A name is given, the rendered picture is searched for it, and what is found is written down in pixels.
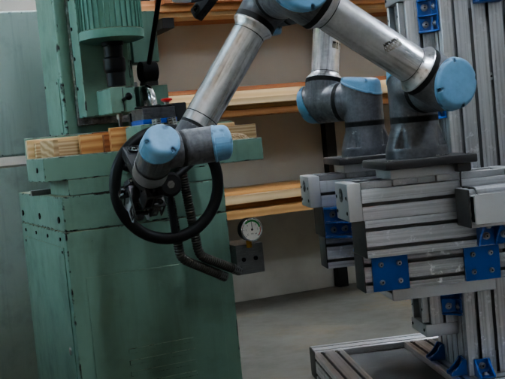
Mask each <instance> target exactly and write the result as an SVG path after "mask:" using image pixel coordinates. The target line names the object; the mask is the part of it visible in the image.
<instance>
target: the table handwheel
mask: <svg viewBox="0 0 505 379"><path fill-rule="evenodd" d="M150 127H151V126H150ZM150 127H147V128H145V129H142V130H140V131H139V132H137V133H136V134H134V135H133V136H131V137H130V139H128V140H127V142H125V143H124V145H123V146H122V147H121V148H120V149H119V151H118V153H117V155H116V157H115V159H114V161H113V164H112V166H111V170H110V178H109V191H110V199H111V202H112V205H113V208H114V210H115V212H116V215H117V216H118V218H119V219H120V220H121V222H122V223H123V225H124V226H125V227H126V228H127V229H128V230H129V231H130V232H132V233H133V234H135V235H136V236H138V237H139V238H142V239H144V240H145V241H149V242H152V243H156V244H177V243H180V242H183V241H187V240H189V239H190V238H193V237H195V236H196V235H197V234H199V233H200V232H202V231H203V230H204V229H205V228H206V227H207V226H208V225H209V223H210V222H211V221H212V219H213V218H214V217H215V215H216V212H217V211H218V209H219V206H220V203H221V201H222V194H223V174H222V168H221V165H220V163H219V161H218V162H209V163H208V165H209V167H210V172H211V176H212V193H211V197H210V201H209V203H208V206H207V208H206V210H205V211H204V213H203V214H202V215H201V216H200V218H199V219H198V220H197V221H195V222H194V223H193V224H192V225H191V226H189V227H187V228H185V229H182V230H180V231H178V228H177V219H176V214H175V208H174V196H176V195H177V194H178V193H179V192H180V191H181V188H182V180H181V179H180V178H181V177H182V176H183V175H184V174H185V173H186V172H187V171H188V170H189V169H191V168H192V167H193V166H194V165H190V166H184V167H182V168H181V169H180V170H179V171H177V172H176V173H174V172H169V174H168V177H167V179H166V181H165V182H164V184H163V186H162V192H163V194H164V195H163V196H166V201H167V206H168V213H169V218H170V224H171V232H169V233H164V232H155V231H153V230H150V229H148V228H146V227H144V226H142V225H141V224H140V223H139V222H138V221H136V220H134V222H132V221H131V218H130V216H129V213H128V211H127V210H126V209H125V208H124V206H123V203H122V201H121V200H119V196H118V192H119V190H120V187H121V177H122V171H127V172H129V173H130V171H129V169H128V167H127V166H126V164H125V162H124V160H123V158H122V148H123V147H128V146H132V145H139V144H140V142H141V139H142V137H143V136H144V134H145V132H146V130H148V128H150Z"/></svg>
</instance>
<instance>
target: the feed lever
mask: <svg viewBox="0 0 505 379"><path fill-rule="evenodd" d="M160 6H161V0H156V6H155V11H154V17H153V26H152V31H151V37H150V46H149V52H148V57H147V61H146V62H139V63H138V65H137V75H138V80H139V81H140V82H141V83H140V86H143V85H146V82H153V81H157V80H158V79H159V67H158V64H157V62H156V61H152V59H153V50H154V45H155V39H156V30H157V25H158V20H159V11H160Z"/></svg>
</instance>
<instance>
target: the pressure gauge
mask: <svg viewBox="0 0 505 379"><path fill-rule="evenodd" d="M251 221H252V224H251ZM251 228H252V229H253V230H251ZM262 231H263V228H262V224H261V222H260V221H259V220H257V219H256V218H249V217H247V218H244V219H242V220H241V221H240V222H239V224H238V227H237V232H238V234H239V236H240V237H241V238H242V239H243V240H246V247H247V248H251V247H253V246H252V241H256V240H258V239H259V238H260V237H261V235H262Z"/></svg>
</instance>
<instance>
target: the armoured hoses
mask: <svg viewBox="0 0 505 379"><path fill-rule="evenodd" d="M166 120H167V123H168V124H171V125H177V118H176V117H170V118H167V119H166ZM158 124H162V123H161V118H157V119H153V120H152V126H154V125H158ZM180 179H181V180H182V188H181V191H182V192H181V193H182V196H183V201H184V203H183V204H185V205H184V206H185V211H186V216H187V218H186V219H188V220H187V221H188V224H189V225H188V226H191V225H192V224H193V223H194V222H195V221H197V219H196V216H195V211H194V210H195V209H194V205H193V204H194V203H193V200H192V196H191V193H190V192H191V190H190V189H191V188H190V185H189V180H188V175H187V172H186V173H185V174H184V175H183V176H182V177H181V178H180ZM174 208H175V214H176V219H177V228H178V231H180V226H179V225H180V224H179V221H178V220H179V219H178V216H177V208H176V203H175V198H174ZM191 239H192V240H191V242H192V244H193V245H192V246H193V250H194V253H195V255H196V257H197V258H198V259H199V260H201V262H200V261H198V260H196V259H193V258H191V257H189V256H187V255H186V254H185V253H184V252H185V251H184V249H183V244H182V242H180V243H177V244H173V245H174V249H175V251H174V252H175V255H176V256H177V258H178V261H180V263H182V264H183V265H185V266H188V267H190V268H193V269H195V270H197V271H200V272H203V273H205V274H208V275H210V276H212V277H215V278H217V279H218V280H221V281H224V282H225V281H227V280H228V276H229V274H228V272H231V273H232V274H236V275H237V276H238V275H240V274H242V271H243V269H242V267H241V266H239V265H236V264H234V263H230V262H227V261H225V260H223V259H220V258H218V257H215V256H212V255H210V254H208V253H205V252H204V250H203V248H202V246H201V245H202V243H201V239H200V234H197V235H196V236H195V237H193V238H191ZM206 263H207V264H206ZM208 264H209V265H208ZM211 265H212V266H211ZM213 266H215V267H216V268H215V267H213ZM218 268H221V269H222V270H221V269H218ZM223 270H225V271H223ZM226 271H228V272H226Z"/></svg>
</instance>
